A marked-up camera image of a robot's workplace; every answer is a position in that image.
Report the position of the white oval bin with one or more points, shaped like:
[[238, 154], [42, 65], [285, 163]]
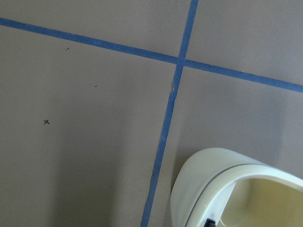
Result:
[[218, 187]]

